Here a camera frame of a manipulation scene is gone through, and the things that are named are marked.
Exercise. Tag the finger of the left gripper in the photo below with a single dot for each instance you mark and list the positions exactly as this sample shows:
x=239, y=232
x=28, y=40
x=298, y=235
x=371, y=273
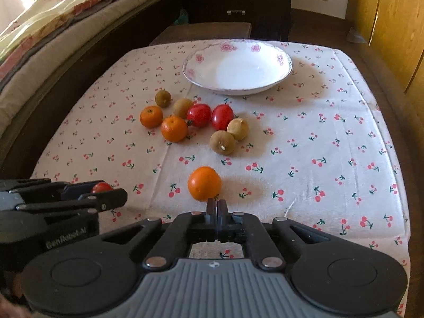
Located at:
x=101, y=201
x=79, y=188

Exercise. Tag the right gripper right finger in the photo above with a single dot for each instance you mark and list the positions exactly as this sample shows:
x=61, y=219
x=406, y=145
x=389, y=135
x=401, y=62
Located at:
x=248, y=231

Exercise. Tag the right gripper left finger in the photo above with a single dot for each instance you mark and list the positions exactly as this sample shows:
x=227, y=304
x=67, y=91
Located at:
x=176, y=242

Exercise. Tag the round red tomato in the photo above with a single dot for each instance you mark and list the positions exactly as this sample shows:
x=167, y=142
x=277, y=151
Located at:
x=101, y=187

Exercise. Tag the orange tangerine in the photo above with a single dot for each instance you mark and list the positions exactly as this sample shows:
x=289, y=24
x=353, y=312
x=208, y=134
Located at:
x=204, y=183
x=151, y=116
x=174, y=129

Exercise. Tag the dark brown longan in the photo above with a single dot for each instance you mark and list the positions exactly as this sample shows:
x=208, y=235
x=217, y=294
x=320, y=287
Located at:
x=163, y=98

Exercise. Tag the tan longan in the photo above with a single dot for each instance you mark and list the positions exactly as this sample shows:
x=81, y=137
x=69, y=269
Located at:
x=238, y=128
x=181, y=107

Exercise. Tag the oval red tomato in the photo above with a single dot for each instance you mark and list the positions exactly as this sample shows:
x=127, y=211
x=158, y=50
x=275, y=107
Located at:
x=222, y=115

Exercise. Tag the beige mattress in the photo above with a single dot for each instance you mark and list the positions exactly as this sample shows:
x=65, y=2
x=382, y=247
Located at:
x=38, y=63

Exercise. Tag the cherry print tablecloth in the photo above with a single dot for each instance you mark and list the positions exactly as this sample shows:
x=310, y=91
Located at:
x=261, y=182

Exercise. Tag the white floral plate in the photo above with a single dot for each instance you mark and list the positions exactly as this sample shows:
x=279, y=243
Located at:
x=238, y=66

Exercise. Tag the dark wooden stool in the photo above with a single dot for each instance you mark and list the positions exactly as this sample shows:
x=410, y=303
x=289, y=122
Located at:
x=203, y=31

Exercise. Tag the floral quilt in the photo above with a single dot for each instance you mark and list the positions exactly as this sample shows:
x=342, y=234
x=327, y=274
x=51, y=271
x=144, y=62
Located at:
x=33, y=25

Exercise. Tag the dark wooden nightstand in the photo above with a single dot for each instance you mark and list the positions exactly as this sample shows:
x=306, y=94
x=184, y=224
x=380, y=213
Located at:
x=269, y=19

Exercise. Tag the yellow wooden wardrobe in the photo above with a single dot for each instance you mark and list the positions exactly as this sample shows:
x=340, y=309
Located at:
x=393, y=50

